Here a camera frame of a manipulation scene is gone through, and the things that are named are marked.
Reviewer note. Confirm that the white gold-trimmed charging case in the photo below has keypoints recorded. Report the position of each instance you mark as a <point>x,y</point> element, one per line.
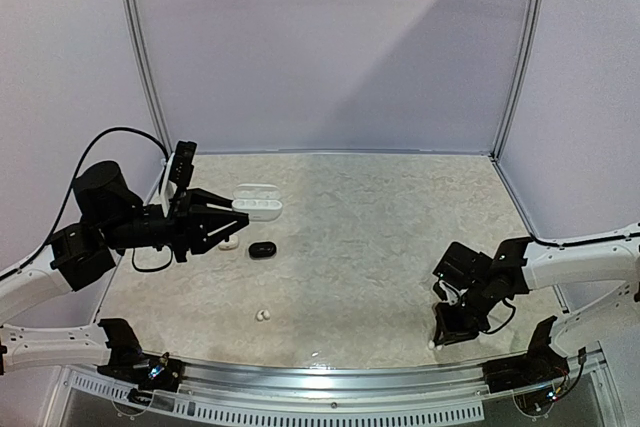
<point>229,243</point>

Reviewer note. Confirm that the aluminium front rail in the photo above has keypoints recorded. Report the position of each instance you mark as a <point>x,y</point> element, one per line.
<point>586,385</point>

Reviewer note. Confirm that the right aluminium corner post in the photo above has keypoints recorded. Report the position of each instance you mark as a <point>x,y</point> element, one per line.
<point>525,46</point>

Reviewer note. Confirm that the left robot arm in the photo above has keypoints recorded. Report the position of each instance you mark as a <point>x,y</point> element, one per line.
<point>113,220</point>

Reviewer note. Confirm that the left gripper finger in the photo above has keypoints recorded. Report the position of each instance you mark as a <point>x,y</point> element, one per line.
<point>220,227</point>
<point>203,197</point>

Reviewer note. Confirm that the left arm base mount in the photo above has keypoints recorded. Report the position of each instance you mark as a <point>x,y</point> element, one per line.
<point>148,372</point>

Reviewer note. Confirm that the white earbud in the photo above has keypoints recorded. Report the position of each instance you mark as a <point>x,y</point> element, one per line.
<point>263,315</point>
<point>434,346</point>

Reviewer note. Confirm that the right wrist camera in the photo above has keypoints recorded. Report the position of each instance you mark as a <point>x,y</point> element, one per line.
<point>447,293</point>

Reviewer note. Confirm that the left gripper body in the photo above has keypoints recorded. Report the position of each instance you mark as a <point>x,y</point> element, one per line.
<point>180,226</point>

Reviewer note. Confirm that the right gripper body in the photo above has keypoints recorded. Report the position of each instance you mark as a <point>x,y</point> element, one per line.
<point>451,320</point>

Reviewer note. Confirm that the aluminium corner post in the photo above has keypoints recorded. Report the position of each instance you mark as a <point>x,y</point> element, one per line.
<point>141,57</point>
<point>525,46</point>

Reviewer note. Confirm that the black earbud charging case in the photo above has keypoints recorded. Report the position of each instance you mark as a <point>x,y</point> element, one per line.
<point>262,250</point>

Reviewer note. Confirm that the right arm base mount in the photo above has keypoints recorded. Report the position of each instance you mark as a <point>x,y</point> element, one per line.
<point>537,365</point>

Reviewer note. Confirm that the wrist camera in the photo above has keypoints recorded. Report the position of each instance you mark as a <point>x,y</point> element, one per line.
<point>447,293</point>
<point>177,175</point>

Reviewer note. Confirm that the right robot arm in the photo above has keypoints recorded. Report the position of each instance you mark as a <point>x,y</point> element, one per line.
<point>470,284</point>

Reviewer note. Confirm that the white slotted cable duct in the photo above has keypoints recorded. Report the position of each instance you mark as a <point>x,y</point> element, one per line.
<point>93,401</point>

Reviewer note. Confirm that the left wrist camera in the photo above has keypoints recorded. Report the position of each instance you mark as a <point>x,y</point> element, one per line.
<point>177,175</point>

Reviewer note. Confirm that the left aluminium corner post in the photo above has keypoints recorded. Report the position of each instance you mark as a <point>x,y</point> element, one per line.
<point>141,57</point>

